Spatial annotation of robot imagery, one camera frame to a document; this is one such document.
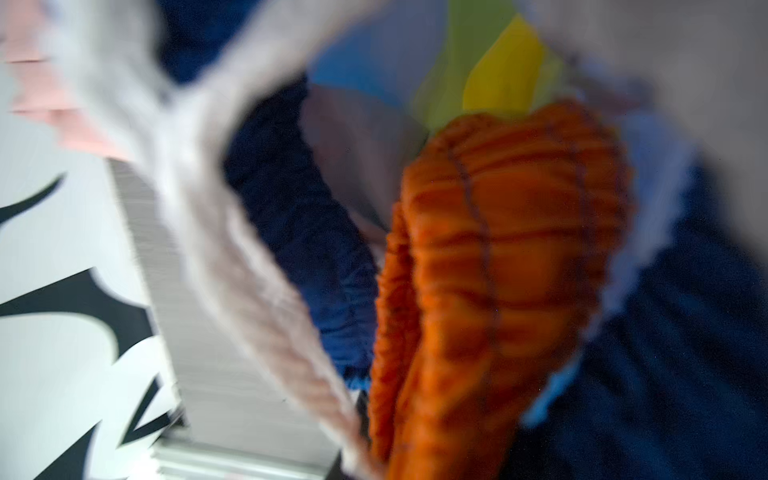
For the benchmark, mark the pink shorts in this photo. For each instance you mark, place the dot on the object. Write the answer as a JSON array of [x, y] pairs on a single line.
[[42, 98]]

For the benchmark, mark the multicolour shorts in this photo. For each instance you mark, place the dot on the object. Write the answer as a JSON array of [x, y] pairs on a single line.
[[577, 291]]

